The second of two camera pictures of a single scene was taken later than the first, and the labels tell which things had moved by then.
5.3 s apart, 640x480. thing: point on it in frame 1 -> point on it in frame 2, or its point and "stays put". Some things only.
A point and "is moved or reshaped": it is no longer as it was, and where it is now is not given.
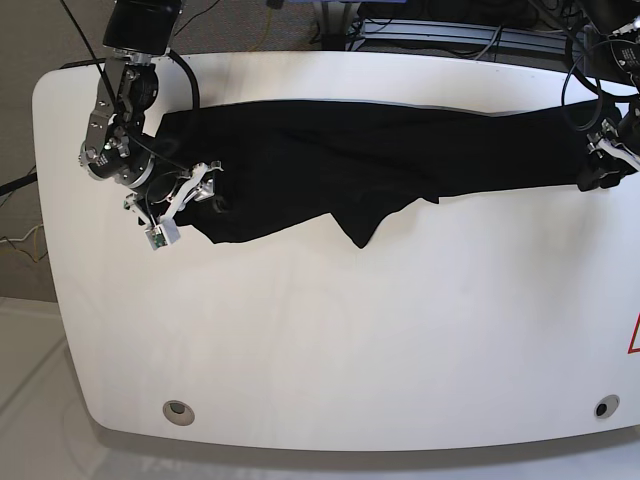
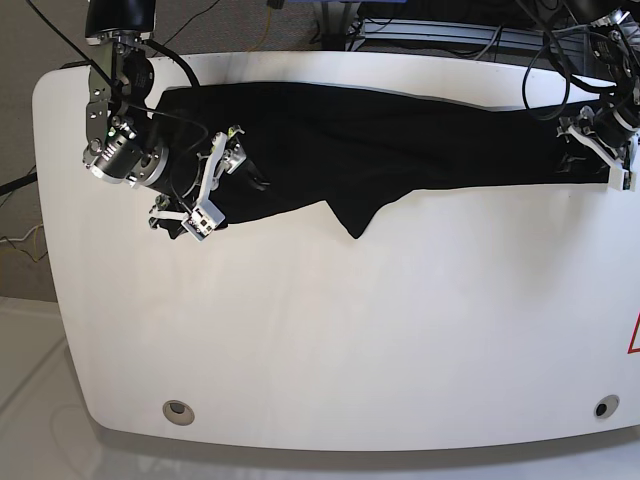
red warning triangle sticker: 632,350 stays put
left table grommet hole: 178,413 stays put
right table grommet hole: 606,406 stays put
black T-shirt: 275,161 is moved or reshaped
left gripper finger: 218,203 -> 257,179
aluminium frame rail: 466,32 stays put
